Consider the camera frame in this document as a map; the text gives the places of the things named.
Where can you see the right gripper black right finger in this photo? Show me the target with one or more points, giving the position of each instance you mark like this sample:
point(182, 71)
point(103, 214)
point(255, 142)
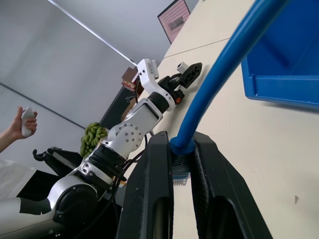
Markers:
point(224, 199)

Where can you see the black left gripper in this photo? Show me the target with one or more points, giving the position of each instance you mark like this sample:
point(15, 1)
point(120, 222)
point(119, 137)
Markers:
point(174, 93)

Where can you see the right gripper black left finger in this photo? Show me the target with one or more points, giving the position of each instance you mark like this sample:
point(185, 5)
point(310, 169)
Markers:
point(147, 194)

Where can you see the white coupler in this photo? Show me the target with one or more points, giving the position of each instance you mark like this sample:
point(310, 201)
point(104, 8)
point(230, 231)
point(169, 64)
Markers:
point(182, 66)

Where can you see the white remote control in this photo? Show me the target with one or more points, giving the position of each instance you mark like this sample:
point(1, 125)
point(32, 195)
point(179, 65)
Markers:
point(27, 117)

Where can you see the blue plastic bin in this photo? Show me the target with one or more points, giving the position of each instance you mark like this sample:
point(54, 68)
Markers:
point(281, 82)

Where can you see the person's bare hand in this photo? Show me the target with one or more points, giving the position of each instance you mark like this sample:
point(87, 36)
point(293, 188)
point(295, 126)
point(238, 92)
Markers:
point(27, 124)

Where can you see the brown box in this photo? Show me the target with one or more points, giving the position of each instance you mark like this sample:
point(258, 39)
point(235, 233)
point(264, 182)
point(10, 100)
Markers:
point(129, 78)

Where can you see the pink framed pegboard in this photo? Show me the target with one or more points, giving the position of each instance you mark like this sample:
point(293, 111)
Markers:
point(174, 20)

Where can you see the bunch of green bananas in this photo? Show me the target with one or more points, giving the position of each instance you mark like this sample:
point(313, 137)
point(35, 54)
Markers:
point(92, 137)

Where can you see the silver robot torso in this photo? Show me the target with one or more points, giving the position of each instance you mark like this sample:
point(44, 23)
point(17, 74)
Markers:
point(22, 214)

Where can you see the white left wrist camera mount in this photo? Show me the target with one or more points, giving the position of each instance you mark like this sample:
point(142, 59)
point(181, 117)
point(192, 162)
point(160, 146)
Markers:
point(148, 74)

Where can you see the black chair frame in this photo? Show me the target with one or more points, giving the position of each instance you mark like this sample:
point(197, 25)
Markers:
point(57, 159)

